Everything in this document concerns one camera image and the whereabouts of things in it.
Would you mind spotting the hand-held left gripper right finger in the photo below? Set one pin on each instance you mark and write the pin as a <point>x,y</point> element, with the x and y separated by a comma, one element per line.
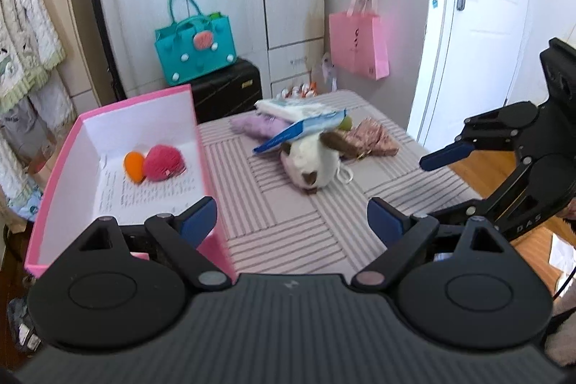
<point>382,218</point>

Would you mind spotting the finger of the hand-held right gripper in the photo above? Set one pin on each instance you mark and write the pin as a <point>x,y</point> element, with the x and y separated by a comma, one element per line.
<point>456,213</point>
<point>445,154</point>

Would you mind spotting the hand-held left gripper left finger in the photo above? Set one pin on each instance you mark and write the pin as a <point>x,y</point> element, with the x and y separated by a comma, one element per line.
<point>200,220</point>

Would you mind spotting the pink cardboard box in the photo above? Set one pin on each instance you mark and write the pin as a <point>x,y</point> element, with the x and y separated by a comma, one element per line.
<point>206,170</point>

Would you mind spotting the pink floral fabric pouch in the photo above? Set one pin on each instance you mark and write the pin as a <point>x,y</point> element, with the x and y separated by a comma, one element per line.
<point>373,137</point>

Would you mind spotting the white brown plush cat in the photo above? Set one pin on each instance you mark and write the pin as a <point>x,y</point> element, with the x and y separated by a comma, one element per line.
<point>310,161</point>

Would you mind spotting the green kiwi plush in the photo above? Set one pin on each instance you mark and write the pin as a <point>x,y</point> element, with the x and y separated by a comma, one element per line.
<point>346,124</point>

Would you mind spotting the purple plush toy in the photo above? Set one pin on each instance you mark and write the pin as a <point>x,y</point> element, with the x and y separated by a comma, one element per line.
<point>256,125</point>

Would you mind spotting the blue white wipes packet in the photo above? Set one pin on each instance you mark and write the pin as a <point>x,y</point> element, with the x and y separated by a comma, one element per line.
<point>306,127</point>

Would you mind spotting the white tissue packet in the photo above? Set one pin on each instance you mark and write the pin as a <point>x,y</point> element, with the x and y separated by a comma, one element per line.
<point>292,107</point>

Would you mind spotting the pink plush ball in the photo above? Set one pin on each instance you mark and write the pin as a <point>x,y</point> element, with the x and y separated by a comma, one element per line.
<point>164,162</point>

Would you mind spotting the printed white paper sheet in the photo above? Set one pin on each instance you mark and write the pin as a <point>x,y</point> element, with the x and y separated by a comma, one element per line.
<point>135,199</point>

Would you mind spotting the orange plush ball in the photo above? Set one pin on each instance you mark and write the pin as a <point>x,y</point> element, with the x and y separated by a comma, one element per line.
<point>134,168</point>

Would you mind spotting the striped pink tablecloth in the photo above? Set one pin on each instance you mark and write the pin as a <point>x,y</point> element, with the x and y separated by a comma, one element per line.
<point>292,231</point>

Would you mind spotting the white paper on floor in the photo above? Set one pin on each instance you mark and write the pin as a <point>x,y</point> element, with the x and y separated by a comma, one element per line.
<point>562,253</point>

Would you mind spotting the white door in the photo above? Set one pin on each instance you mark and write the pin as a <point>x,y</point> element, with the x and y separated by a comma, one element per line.
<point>486,33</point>

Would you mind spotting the black suitcase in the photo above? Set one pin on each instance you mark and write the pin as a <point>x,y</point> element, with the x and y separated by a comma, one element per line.
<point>225,92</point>

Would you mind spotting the pink paper gift bag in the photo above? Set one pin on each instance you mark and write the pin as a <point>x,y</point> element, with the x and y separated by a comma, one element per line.
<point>357,46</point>

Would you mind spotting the clear plastic bag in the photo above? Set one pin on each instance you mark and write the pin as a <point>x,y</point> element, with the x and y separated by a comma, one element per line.
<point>325,71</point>

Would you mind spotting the pack of small drink bottles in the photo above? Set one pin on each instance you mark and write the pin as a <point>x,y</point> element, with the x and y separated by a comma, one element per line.
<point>299,90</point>

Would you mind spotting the teal felt tote bag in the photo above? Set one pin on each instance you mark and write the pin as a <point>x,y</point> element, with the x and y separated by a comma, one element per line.
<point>193,55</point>

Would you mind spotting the white green fleece robe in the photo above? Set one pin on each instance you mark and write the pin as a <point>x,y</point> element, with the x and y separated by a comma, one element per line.
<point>22,28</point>

